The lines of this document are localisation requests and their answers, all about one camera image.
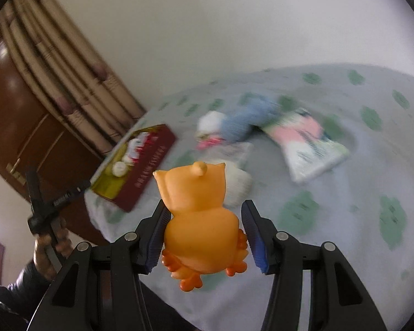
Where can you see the orange rubber chick toy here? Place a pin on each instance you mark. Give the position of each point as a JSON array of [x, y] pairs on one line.
[[200, 220]]

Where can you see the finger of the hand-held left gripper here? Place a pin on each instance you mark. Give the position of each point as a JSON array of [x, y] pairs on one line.
[[70, 194]]

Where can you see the white sock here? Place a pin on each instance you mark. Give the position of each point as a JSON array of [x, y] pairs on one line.
[[209, 122]]

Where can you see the white fluffy cloth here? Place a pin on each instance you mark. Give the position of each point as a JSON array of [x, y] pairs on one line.
[[238, 184]]

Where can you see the pink and white wipes packet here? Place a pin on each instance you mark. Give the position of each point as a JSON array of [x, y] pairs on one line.
[[308, 144]]

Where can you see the blue fluffy cloth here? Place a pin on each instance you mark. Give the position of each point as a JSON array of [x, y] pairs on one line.
[[248, 119]]

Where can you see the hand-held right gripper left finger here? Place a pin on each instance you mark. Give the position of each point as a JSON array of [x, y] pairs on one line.
[[156, 244]]

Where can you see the beige patterned curtain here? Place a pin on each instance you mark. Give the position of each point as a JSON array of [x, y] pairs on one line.
[[72, 65]]

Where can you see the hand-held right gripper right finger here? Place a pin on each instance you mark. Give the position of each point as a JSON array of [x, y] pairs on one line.
[[254, 244]]

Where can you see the small pink cloth item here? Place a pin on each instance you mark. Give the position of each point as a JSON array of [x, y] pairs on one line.
[[210, 142]]

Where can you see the green-print white tablecloth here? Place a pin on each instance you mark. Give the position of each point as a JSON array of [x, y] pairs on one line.
[[331, 234]]

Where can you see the brown wooden door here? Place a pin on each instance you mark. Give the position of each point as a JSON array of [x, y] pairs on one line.
[[24, 117]]

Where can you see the clear plastic packet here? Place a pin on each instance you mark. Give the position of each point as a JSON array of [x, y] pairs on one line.
[[236, 151]]

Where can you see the person's left hand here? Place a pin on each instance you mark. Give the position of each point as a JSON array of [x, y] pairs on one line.
[[43, 251]]

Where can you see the red tin box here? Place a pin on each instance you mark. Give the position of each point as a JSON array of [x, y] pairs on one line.
[[148, 169]]

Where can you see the person's left forearm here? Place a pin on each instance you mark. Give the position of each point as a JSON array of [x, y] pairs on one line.
[[17, 300]]

